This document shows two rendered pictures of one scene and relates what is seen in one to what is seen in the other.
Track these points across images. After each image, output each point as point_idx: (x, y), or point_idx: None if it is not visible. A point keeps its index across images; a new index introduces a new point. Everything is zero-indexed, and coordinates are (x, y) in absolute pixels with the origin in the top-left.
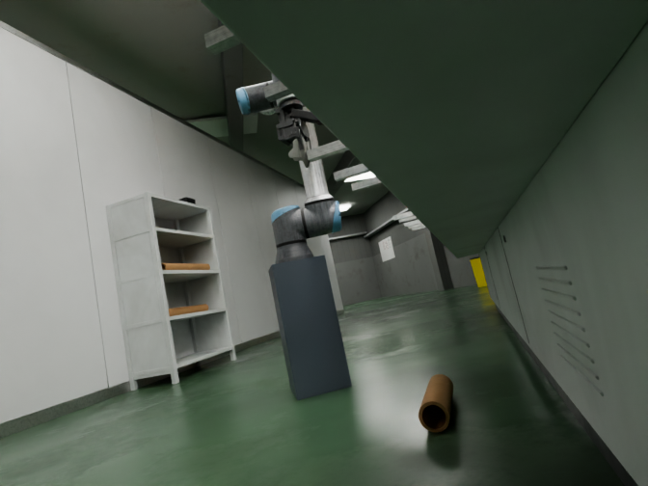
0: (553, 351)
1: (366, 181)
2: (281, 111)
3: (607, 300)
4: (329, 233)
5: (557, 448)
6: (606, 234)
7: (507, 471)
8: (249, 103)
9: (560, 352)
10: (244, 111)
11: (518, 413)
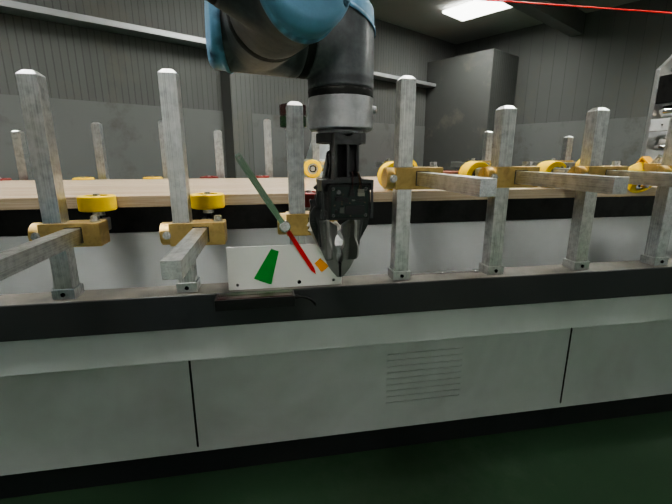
0: (354, 409)
1: (20, 258)
2: (358, 145)
3: (501, 354)
4: None
5: (367, 467)
6: (519, 334)
7: (403, 489)
8: (329, 32)
9: (384, 401)
10: (317, 35)
11: (296, 490)
